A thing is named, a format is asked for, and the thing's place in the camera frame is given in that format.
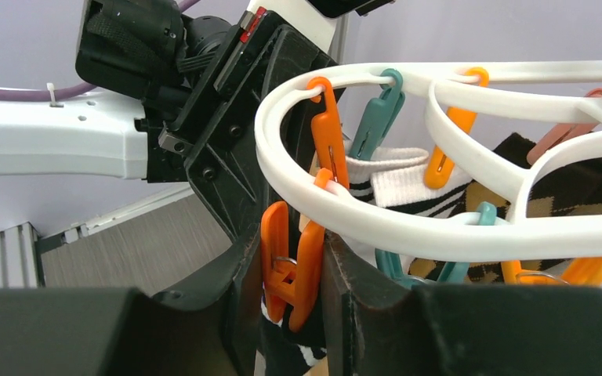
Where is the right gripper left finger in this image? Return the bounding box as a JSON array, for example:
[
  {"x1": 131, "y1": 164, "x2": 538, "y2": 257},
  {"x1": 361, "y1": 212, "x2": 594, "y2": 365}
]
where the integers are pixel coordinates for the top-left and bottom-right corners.
[{"x1": 0, "y1": 228, "x2": 261, "y2": 375}]

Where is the brown argyle sock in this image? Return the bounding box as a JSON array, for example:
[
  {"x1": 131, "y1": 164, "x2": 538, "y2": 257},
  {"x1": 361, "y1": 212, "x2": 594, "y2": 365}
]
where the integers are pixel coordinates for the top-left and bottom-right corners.
[{"x1": 407, "y1": 132, "x2": 602, "y2": 285}]

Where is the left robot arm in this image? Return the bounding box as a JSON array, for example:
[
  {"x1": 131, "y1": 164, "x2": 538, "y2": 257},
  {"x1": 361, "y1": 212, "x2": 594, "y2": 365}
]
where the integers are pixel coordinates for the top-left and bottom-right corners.
[{"x1": 0, "y1": 1, "x2": 336, "y2": 238}]

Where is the white sock with stripes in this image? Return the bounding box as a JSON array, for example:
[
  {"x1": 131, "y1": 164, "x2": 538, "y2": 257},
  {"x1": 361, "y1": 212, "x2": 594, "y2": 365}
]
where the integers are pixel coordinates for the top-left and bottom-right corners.
[{"x1": 346, "y1": 146, "x2": 472, "y2": 218}]

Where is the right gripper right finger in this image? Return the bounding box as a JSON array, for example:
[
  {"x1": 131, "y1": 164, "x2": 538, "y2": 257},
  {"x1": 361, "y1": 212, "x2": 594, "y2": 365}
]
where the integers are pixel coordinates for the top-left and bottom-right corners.
[{"x1": 321, "y1": 234, "x2": 602, "y2": 375}]

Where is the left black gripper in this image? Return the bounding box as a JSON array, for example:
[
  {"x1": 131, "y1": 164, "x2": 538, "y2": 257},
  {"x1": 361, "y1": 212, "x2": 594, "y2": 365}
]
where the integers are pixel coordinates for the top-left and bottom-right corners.
[{"x1": 158, "y1": 7, "x2": 335, "y2": 241}]

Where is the white clip sock hanger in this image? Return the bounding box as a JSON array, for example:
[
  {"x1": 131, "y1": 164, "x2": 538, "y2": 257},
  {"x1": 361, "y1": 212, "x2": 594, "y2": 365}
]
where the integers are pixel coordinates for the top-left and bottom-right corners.
[{"x1": 254, "y1": 60, "x2": 602, "y2": 331}]

